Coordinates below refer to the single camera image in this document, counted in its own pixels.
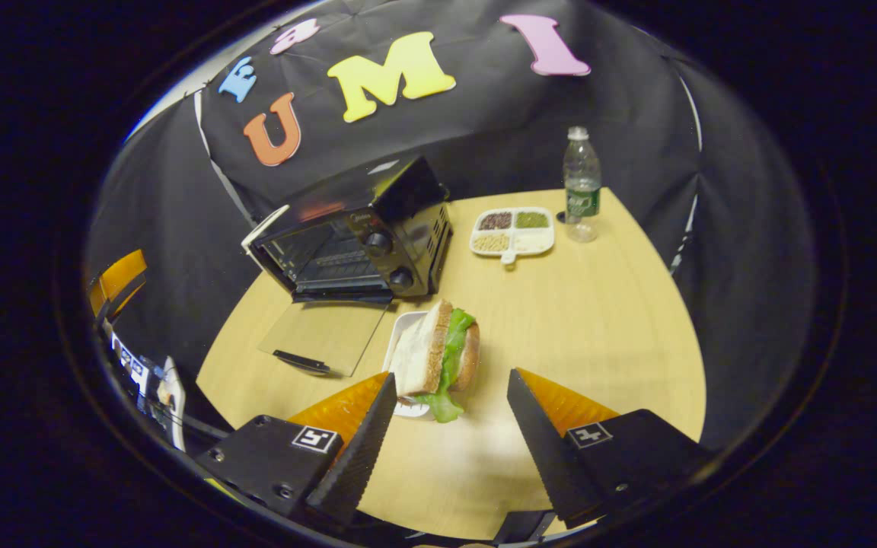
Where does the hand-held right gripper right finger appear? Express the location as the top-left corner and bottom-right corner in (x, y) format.
(507, 368), (715, 530)

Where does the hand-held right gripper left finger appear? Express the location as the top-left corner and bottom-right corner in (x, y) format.
(195, 372), (398, 527)

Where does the lettuce sandwich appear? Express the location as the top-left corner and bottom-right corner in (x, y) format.
(391, 299), (481, 424)

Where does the black electric oven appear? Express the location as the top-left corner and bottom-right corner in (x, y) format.
(242, 156), (454, 378)

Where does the white rectangular tray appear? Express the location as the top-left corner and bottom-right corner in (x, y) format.
(381, 311), (439, 418)

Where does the white divided grain plate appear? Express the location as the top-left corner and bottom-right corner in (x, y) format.
(470, 207), (556, 266)

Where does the clear plastic water bottle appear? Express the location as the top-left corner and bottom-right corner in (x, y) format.
(563, 126), (603, 244)

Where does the black backdrop cloth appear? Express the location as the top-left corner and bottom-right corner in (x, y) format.
(85, 0), (816, 450)

